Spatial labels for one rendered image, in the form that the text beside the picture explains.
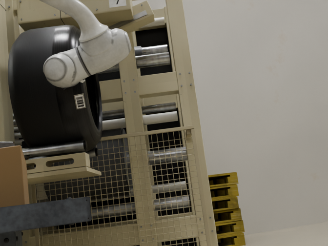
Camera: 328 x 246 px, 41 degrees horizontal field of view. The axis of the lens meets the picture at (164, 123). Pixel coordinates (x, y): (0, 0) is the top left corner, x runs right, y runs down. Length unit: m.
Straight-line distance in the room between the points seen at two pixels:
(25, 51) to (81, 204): 1.26
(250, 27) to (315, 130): 1.88
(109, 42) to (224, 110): 5.10
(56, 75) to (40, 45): 0.56
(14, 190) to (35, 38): 1.20
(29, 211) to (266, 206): 5.87
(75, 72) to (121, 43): 0.17
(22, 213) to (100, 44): 0.77
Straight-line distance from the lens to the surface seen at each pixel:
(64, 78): 1.37
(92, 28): 1.39
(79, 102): 1.82
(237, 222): 5.23
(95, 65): 1.40
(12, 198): 0.83
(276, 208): 6.57
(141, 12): 2.52
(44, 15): 2.46
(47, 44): 1.90
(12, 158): 0.83
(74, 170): 1.85
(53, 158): 1.88
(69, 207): 0.73
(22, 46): 1.94
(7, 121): 2.12
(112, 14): 2.42
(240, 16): 7.04
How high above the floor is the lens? 0.63
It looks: 10 degrees up
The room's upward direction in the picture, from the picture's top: 7 degrees counter-clockwise
